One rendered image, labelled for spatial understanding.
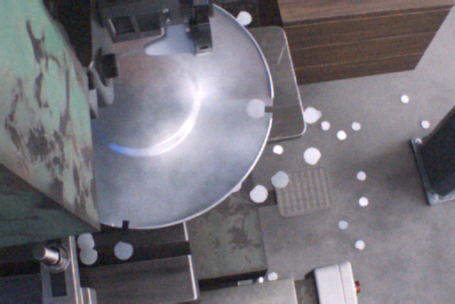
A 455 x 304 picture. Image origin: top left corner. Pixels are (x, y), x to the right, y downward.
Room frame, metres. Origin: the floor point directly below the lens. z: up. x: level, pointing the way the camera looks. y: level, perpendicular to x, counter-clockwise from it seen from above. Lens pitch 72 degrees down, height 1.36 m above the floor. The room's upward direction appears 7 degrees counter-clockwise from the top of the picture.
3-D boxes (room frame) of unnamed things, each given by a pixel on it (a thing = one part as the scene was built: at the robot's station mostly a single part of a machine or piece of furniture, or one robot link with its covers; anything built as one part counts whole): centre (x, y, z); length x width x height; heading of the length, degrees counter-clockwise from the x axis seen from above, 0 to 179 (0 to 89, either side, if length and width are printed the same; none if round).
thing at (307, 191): (0.25, 0.08, 0.14); 0.59 x 0.10 x 0.05; 92
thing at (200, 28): (0.23, 0.01, 0.97); 0.05 x 0.02 x 0.09; 2
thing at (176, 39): (0.24, 0.03, 0.93); 0.06 x 0.03 x 0.09; 92
